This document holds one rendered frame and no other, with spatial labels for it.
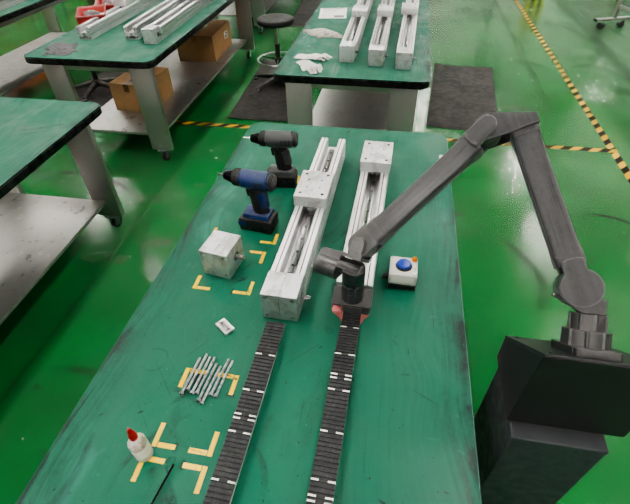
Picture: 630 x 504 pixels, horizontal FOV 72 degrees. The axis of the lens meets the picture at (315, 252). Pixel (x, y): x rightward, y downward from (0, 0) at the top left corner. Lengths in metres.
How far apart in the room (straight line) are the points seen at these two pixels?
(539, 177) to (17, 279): 2.30
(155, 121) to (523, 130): 2.80
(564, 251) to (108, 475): 1.05
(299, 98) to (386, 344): 2.00
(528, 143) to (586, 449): 0.67
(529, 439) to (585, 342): 0.26
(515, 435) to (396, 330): 0.36
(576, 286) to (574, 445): 0.36
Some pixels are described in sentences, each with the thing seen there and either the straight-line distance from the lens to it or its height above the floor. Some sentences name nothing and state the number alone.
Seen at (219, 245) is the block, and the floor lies 0.87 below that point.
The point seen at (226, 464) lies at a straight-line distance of 1.00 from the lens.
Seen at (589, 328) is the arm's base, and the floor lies 1.04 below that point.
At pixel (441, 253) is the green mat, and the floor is 0.78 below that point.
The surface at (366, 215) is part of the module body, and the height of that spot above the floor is 0.84.
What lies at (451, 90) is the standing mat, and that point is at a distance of 4.69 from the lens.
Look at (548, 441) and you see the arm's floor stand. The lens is 1.15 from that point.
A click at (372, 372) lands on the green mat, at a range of 1.12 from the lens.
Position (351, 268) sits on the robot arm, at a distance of 1.05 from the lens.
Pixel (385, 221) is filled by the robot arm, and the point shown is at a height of 1.09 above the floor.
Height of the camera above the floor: 1.73
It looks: 42 degrees down
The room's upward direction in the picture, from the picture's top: 1 degrees counter-clockwise
